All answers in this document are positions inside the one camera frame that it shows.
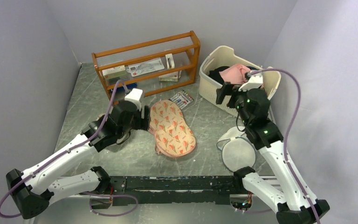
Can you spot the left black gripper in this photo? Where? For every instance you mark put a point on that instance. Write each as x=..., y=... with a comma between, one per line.
x=142, y=123

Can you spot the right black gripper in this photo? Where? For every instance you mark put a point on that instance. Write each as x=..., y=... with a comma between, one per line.
x=226, y=89

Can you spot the pink bra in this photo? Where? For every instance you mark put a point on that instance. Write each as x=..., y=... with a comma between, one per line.
x=235, y=74

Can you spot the pink floral mesh laundry bag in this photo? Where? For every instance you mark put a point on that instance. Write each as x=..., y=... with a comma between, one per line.
x=173, y=137

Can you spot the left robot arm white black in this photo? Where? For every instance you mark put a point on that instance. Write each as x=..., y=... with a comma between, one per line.
x=38, y=187

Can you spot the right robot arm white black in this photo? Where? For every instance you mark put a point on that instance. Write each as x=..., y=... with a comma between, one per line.
x=295, y=203

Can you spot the cream plastic laundry basket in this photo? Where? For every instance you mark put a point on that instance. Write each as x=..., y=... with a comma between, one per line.
x=225, y=56

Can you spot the beige round mesh laundry bag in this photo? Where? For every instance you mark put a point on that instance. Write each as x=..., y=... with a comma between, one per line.
x=102, y=118

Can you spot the white round mesh laundry bag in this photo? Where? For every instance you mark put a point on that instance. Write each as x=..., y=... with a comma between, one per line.
x=236, y=150

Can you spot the black garment in basket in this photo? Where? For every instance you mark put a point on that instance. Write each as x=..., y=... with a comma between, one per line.
x=215, y=74

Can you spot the blue item on lower shelf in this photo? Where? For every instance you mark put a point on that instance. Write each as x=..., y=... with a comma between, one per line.
x=129, y=87

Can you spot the pack of coloured markers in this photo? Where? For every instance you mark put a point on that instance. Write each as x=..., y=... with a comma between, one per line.
x=182, y=99

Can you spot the white red box left shelf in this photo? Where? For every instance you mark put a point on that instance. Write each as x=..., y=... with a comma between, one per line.
x=111, y=75

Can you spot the white box on shelf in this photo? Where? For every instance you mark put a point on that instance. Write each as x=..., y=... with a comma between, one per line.
x=170, y=77

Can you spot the orange wooden shelf rack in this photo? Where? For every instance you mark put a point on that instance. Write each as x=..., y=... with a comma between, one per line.
x=184, y=47

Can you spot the white paper sheet on shelf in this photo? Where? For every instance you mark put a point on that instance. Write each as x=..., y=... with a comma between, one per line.
x=145, y=67

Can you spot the white upright item on shelf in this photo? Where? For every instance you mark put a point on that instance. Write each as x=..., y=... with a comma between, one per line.
x=170, y=61

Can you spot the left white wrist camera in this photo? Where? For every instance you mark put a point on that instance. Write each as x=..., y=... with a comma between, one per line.
x=136, y=97

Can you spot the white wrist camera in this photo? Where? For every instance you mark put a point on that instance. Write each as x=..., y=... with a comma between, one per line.
x=136, y=97
x=254, y=82

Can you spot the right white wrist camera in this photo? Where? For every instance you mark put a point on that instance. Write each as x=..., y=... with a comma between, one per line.
x=254, y=82

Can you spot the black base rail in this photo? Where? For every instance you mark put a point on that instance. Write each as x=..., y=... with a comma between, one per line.
x=127, y=190

